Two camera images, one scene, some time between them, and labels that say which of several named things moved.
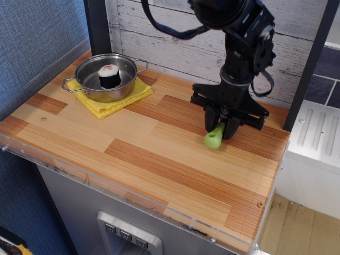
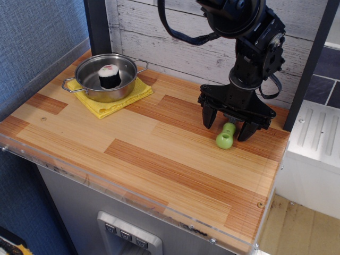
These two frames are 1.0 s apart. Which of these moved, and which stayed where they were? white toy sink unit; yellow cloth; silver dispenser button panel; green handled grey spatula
Moved: green handled grey spatula
Stayed: white toy sink unit; yellow cloth; silver dispenser button panel
